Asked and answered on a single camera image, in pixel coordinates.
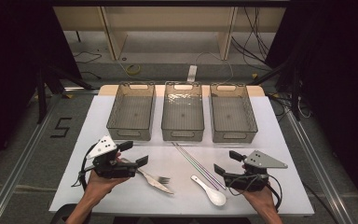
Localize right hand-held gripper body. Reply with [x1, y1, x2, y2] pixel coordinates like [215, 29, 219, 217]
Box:
[223, 149, 289, 192]

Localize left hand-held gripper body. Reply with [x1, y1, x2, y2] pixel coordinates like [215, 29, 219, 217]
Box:
[86, 135, 138, 179]

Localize metal chopstick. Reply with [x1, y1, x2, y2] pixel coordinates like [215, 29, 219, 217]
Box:
[171, 142, 221, 191]
[173, 142, 227, 190]

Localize white ceramic spoon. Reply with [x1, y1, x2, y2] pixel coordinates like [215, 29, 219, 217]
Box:
[190, 175, 227, 207]

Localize metal fork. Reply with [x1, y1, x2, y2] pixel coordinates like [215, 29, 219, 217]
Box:
[148, 175, 172, 185]

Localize grey transparent plastic bin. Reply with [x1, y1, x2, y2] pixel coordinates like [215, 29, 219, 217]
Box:
[160, 80, 205, 143]
[209, 82, 259, 144]
[105, 81, 157, 142]

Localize person's right hand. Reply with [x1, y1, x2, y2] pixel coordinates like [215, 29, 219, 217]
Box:
[237, 184, 278, 217]

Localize person's left hand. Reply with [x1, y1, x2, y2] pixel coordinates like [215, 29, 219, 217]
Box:
[84, 169, 131, 201]

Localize white table mat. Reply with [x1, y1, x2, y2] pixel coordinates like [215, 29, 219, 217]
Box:
[48, 94, 315, 217]

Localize black metal stand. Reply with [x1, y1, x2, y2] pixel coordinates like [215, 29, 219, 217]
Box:
[248, 59, 303, 121]
[35, 62, 96, 124]

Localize white power strip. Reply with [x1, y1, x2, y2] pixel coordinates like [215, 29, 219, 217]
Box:
[186, 64, 198, 83]

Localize black curtain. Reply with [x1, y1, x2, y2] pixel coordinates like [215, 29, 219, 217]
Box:
[0, 0, 82, 176]
[264, 0, 358, 216]

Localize beige wooden shelf unit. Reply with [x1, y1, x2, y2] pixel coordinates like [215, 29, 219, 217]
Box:
[52, 6, 287, 62]

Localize left hand-held gripper cable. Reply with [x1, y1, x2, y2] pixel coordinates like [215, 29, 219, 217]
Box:
[71, 143, 98, 191]

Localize hand-held gripper cable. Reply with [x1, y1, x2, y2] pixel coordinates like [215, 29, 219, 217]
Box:
[71, 143, 98, 191]
[227, 173, 283, 212]

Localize right hand-held gripper cable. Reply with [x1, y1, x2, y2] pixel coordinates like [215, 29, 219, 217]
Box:
[227, 173, 283, 212]

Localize tangle of thin cables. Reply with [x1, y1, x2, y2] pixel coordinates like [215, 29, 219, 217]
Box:
[268, 92, 312, 121]

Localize aluminium floor rail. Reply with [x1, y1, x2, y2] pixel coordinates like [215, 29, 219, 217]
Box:
[285, 110, 357, 224]
[0, 87, 100, 224]

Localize white floor cable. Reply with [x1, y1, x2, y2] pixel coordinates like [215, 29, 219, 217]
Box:
[195, 50, 235, 85]

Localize black floor cable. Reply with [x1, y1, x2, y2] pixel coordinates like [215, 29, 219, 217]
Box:
[73, 50, 103, 65]

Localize bundle of black cables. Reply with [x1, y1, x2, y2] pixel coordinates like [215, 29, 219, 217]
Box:
[230, 6, 272, 72]

